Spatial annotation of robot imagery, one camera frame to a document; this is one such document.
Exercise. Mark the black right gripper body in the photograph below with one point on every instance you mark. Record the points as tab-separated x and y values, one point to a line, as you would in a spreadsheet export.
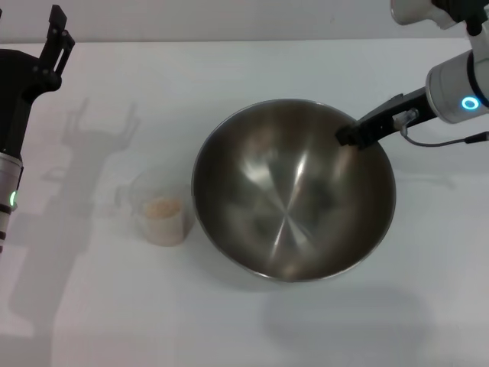
409	109

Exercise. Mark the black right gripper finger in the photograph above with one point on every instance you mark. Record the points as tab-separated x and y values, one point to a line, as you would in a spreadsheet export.
357	134

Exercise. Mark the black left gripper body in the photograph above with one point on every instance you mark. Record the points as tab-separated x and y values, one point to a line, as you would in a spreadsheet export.
15	88

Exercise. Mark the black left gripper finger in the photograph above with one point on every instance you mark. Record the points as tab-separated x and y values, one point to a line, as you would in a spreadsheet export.
57	49

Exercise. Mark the stainless steel mixing bowl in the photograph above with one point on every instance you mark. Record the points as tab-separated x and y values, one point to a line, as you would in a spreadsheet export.
290	199

